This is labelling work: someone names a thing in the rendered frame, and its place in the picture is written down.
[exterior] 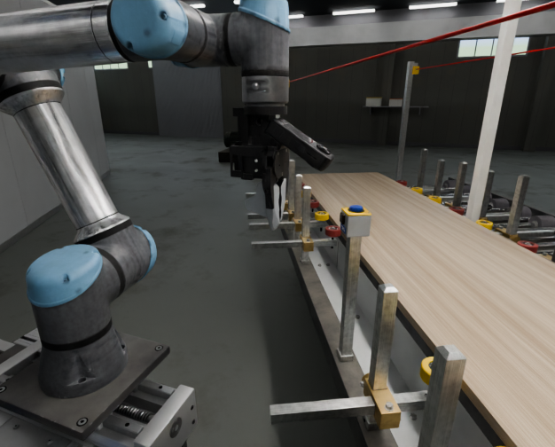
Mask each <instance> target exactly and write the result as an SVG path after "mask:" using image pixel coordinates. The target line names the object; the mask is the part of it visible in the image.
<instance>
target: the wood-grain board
mask: <svg viewBox="0 0 555 447"><path fill-rule="evenodd" d="M300 175H301V176H302V183H304V184H305V185H308V186H309V187H310V188H311V197H312V198H313V199H314V200H318V201H319V207H320V208H321V209H322V210H323V211H324V212H328V213H329V220H330V221H331V222H332V224H333V225H335V226H339V227H340V212H341V208H349V207H350V206H352V205H359V206H362V207H364V208H366V209H367V210H368V211H369V212H370V213H371V229H370V236H368V237H362V243H361V254H360V259H361V261H362V262H363V263H364V265H365V266H366V267H367V269H368V270H369V271H370V272H371V274H372V275H373V277H374V278H375V279H376V280H377V281H378V282H379V284H380V285H382V284H388V283H391V284H392V285H393V286H394V287H395V288H396V289H397V291H398V292H399V293H398V300H397V307H398V308H399V310H400V311H401V312H402V314H403V315H404V316H405V317H406V318H407V319H408V321H409V322H410V323H411V325H412V326H413V327H414V329H415V330H416V331H417V332H418V334H419V335H420V336H421V338H422V339H423V340H424V342H425V343H426V344H427V346H428V347H429V348H430V350H432V351H433V353H434V350H435V347H436V346H442V345H452V344H453V345H455V346H456V347H457V348H458V349H459V350H460V352H461V353H462V354H463V355H464V356H465V357H466V364H465V371H464V376H463V380H462V384H461V389H462V390H463V391H464V392H465V394H466V395H467V396H468V398H469V399H470V400H471V402H472V403H473V404H474V406H475V407H476V408H477V409H478V411H479V412H480V413H481V415H482V416H483V417H484V419H485V420H486V421H487V422H488V423H489V425H490V426H491V427H492V428H493V430H494V431H495V432H496V434H497V435H498V436H499V438H500V439H501V440H502V441H503V443H504V444H505V445H506V447H555V263H552V262H550V261H549V260H547V259H545V258H543V257H541V256H540V255H537V254H535V253H533V252H531V251H529V250H527V249H525V248H524V247H522V246H520V245H518V244H516V243H514V242H512V241H510V240H508V239H506V238H504V237H502V236H500V235H498V234H496V233H495V232H493V231H491V230H489V229H487V228H485V227H483V226H481V225H479V224H477V223H475V222H473V221H471V220H470V219H468V218H466V217H464V216H461V215H460V214H458V213H456V212H454V211H452V210H450V209H448V208H445V207H444V206H443V205H441V204H439V203H437V202H435V201H433V200H430V199H428V198H427V197H425V196H423V195H421V194H419V193H417V192H415V191H413V190H412V189H410V188H408V187H406V186H404V185H402V184H399V183H397V182H396V181H394V180H392V179H391V178H389V177H387V176H384V175H382V174H380V173H379V172H365V173H326V174H300Z"/></svg>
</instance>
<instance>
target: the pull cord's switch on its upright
mask: <svg viewBox="0 0 555 447"><path fill-rule="evenodd" d="M414 62H415V61H409V62H408V65H407V73H406V81H405V89H404V97H403V113H402V121H401V129H400V137H399V145H398V154H397V162H396V170H395V181H397V180H401V177H402V169H403V155H404V147H405V139H406V131H407V123H408V116H409V108H410V94H411V85H412V77H413V75H418V72H419V70H417V69H418V68H419V67H418V63H414Z"/></svg>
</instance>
